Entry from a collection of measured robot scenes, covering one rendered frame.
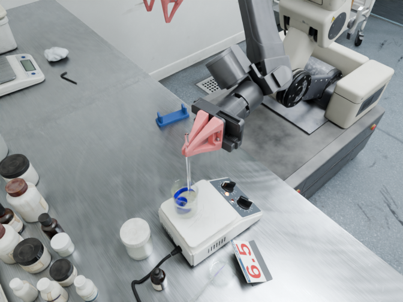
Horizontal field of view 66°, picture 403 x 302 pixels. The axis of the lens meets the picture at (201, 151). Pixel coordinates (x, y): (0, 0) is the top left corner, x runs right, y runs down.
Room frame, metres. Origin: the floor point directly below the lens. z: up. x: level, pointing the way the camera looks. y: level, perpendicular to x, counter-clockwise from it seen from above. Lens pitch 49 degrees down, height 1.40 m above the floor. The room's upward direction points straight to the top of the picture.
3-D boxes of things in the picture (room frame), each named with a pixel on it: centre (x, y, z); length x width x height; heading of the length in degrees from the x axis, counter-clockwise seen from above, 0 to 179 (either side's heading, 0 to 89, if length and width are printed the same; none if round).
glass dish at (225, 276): (0.24, -0.04, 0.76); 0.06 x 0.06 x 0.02
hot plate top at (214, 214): (0.33, 0.01, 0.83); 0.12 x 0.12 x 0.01; 36
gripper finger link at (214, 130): (0.38, 0.01, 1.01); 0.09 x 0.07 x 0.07; 141
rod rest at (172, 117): (0.71, 0.09, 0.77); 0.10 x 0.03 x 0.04; 119
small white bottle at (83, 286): (0.19, 0.22, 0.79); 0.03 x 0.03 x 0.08
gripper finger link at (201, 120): (0.37, -0.01, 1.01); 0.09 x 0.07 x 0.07; 141
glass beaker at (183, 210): (0.33, 0.03, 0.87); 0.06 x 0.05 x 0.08; 25
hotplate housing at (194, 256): (0.35, -0.01, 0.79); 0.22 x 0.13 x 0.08; 126
